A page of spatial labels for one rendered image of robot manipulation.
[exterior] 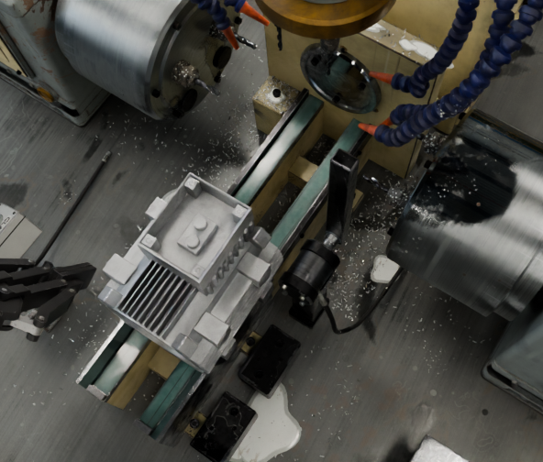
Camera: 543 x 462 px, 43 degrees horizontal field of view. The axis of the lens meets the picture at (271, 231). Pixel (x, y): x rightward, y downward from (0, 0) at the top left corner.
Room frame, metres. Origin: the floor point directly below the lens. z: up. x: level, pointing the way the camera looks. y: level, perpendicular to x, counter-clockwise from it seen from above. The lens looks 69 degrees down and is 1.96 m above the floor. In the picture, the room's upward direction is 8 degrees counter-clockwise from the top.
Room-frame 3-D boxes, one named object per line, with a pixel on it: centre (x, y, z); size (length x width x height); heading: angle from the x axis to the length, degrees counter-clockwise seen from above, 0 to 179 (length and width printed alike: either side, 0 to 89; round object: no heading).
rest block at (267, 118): (0.66, -0.04, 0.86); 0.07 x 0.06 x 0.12; 48
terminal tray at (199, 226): (0.33, 0.10, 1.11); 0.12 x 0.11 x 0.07; 140
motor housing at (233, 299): (0.30, 0.12, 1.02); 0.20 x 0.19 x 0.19; 140
